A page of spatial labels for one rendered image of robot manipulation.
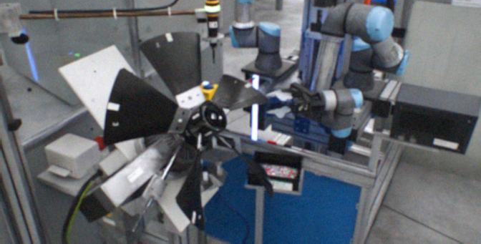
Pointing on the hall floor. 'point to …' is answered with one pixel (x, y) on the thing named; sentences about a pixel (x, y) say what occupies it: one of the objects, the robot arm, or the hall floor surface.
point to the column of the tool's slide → (20, 184)
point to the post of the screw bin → (259, 216)
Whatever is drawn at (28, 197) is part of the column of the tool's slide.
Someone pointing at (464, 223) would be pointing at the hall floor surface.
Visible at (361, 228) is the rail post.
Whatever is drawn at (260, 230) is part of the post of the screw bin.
